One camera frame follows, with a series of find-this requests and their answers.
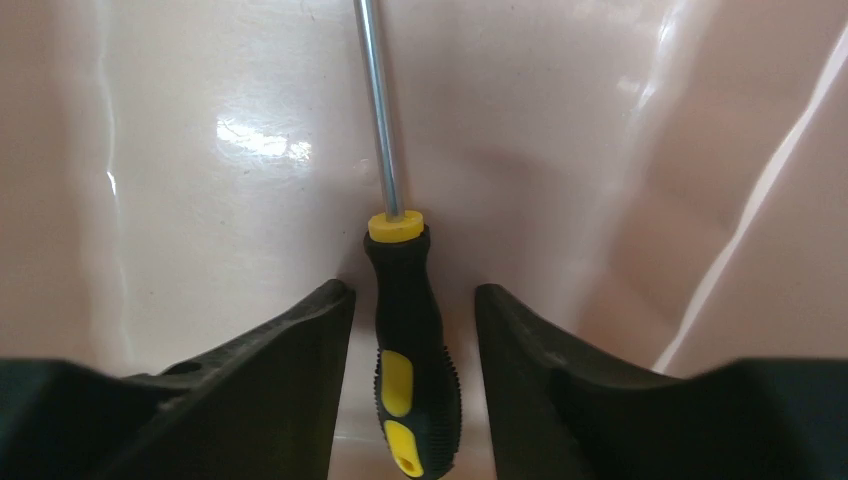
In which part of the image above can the black yellow screwdriver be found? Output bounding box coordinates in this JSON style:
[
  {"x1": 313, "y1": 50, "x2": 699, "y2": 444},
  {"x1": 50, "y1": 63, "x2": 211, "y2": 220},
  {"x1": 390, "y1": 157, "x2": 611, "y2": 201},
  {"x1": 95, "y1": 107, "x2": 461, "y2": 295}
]
[{"x1": 355, "y1": 1, "x2": 462, "y2": 479}]

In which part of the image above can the pink plastic bin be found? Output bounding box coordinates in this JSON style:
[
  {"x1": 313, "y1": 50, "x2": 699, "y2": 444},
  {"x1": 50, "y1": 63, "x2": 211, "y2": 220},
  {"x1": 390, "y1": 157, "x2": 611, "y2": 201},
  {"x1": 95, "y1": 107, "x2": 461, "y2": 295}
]
[{"x1": 1, "y1": 1, "x2": 847, "y2": 479}]

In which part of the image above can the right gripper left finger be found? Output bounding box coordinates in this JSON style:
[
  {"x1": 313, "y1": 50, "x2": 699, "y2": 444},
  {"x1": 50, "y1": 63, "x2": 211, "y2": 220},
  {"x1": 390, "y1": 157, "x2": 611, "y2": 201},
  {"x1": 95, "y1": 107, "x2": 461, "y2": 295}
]
[{"x1": 1, "y1": 279, "x2": 356, "y2": 479}]

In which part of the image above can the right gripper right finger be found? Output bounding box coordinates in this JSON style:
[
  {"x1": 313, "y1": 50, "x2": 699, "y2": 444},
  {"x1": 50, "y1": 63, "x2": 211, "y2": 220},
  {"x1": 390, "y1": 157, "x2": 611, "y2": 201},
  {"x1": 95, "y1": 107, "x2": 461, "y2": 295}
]
[{"x1": 474, "y1": 284, "x2": 847, "y2": 479}]

